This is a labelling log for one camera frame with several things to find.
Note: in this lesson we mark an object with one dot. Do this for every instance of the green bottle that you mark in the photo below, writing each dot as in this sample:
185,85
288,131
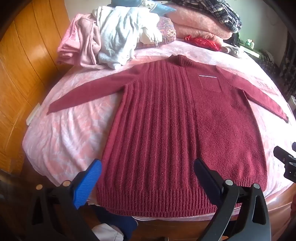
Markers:
251,43

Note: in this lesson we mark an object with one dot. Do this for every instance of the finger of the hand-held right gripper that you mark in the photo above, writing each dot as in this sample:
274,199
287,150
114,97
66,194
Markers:
285,162

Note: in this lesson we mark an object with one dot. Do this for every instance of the dark plaid cloth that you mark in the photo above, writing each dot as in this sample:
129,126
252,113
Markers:
215,9

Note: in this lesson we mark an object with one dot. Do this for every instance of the cream garment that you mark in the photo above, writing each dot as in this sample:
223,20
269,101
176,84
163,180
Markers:
149,34

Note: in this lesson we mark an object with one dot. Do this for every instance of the dark blue cloth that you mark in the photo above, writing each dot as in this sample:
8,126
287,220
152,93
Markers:
115,220

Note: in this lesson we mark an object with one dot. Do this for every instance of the folded pink garment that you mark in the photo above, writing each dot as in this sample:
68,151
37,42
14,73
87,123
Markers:
67,44

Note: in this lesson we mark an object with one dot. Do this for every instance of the wooden bed frame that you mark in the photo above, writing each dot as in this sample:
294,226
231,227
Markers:
166,229

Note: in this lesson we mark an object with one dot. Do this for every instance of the light blue cloth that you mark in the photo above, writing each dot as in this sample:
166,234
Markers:
148,5

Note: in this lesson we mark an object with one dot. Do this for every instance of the patterned maroon pillow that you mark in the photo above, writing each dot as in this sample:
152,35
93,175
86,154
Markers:
165,30

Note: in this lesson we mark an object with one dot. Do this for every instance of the white ribbed garment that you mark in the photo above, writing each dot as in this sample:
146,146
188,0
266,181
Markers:
120,34

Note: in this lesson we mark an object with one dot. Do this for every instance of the red shiny bag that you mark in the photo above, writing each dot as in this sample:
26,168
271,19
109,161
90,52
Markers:
205,41

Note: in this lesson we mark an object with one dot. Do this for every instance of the maroon knit sweater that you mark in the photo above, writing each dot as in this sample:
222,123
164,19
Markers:
185,129

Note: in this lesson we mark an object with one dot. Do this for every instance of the pink floral bed sheet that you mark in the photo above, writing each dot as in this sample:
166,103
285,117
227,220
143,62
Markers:
69,139

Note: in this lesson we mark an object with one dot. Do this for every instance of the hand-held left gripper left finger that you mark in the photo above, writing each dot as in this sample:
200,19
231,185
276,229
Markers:
89,183

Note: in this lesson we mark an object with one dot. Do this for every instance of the white cloth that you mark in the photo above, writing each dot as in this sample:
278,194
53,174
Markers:
106,233

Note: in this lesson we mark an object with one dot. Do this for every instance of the pale mauve garment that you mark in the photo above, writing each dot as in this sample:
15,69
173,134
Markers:
86,39

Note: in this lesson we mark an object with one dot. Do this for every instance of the pink fluffy blanket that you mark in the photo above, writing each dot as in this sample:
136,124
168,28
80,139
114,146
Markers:
198,20

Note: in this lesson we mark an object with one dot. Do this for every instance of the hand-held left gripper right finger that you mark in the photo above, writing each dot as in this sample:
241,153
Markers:
208,180

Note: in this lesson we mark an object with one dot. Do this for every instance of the grey cloth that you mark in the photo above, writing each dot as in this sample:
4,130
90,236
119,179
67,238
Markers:
231,50

